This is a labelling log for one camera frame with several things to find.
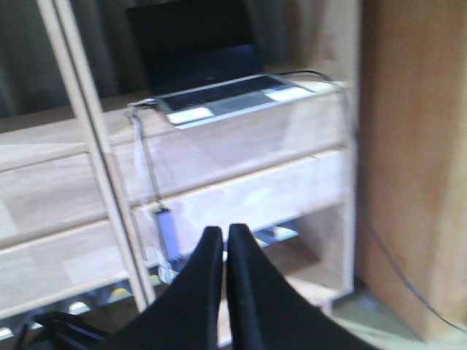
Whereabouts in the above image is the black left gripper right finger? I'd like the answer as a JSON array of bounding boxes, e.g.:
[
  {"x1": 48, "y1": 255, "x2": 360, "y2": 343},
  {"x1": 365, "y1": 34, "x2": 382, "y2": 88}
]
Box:
[{"x1": 226, "y1": 223, "x2": 373, "y2": 349}]

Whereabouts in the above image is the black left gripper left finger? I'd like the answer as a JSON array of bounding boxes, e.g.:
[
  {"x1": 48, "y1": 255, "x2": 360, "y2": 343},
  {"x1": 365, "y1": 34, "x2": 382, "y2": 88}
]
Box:
[{"x1": 105, "y1": 226, "x2": 223, "y2": 349}]

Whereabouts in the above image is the wooden desk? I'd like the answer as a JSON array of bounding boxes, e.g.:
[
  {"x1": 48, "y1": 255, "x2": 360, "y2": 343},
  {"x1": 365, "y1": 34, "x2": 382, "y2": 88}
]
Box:
[{"x1": 0, "y1": 0, "x2": 362, "y2": 322}]

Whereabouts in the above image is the blue usb dongle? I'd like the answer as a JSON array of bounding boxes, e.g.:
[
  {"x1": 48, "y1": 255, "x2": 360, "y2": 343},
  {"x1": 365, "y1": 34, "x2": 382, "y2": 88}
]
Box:
[{"x1": 155, "y1": 208, "x2": 181, "y2": 261}]

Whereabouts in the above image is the silver laptop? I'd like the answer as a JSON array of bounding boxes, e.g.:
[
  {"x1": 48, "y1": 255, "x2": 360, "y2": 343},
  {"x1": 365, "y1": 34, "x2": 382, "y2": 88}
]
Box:
[{"x1": 125, "y1": 1, "x2": 315, "y2": 128}]

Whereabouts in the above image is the wooden wardrobe panel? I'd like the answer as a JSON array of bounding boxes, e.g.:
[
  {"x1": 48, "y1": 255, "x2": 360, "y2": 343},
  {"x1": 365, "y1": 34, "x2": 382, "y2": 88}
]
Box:
[{"x1": 357, "y1": 1, "x2": 466, "y2": 340}]

